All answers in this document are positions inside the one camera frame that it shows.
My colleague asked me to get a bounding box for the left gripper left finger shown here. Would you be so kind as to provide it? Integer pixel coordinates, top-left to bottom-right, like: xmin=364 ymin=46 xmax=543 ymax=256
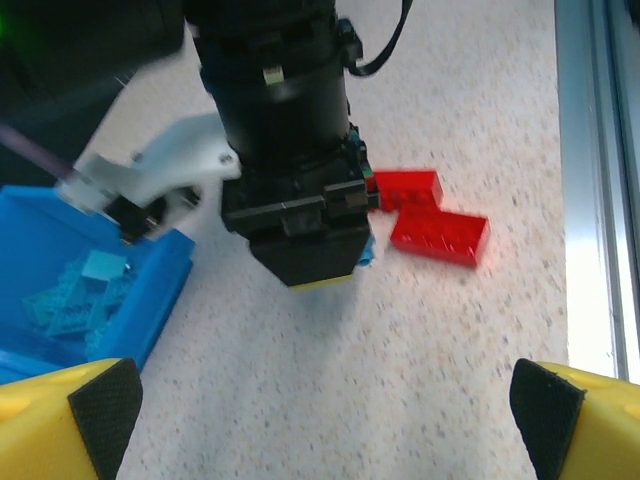
xmin=0 ymin=357 xmax=145 ymax=480

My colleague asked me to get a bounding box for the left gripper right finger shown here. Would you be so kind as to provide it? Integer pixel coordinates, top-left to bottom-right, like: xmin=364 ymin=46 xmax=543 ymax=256
xmin=508 ymin=357 xmax=640 ymax=480

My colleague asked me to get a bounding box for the red lego brick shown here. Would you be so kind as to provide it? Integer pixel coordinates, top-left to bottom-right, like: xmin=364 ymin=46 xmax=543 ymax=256
xmin=367 ymin=169 xmax=445 ymax=214
xmin=388 ymin=203 xmax=492 ymax=271

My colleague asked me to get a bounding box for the blue plastic bin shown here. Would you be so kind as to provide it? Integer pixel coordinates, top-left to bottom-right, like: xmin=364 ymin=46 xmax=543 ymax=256
xmin=0 ymin=184 xmax=197 ymax=387

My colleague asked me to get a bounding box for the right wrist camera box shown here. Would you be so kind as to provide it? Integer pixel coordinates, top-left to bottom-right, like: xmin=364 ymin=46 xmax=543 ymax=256
xmin=54 ymin=112 xmax=242 ymax=247

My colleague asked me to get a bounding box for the thin black cable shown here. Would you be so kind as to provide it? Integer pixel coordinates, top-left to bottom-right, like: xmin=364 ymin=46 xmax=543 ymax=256
xmin=344 ymin=0 xmax=417 ymax=79

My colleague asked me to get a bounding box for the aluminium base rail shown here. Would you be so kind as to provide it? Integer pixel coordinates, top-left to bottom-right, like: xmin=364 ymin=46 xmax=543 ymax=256
xmin=553 ymin=0 xmax=640 ymax=387

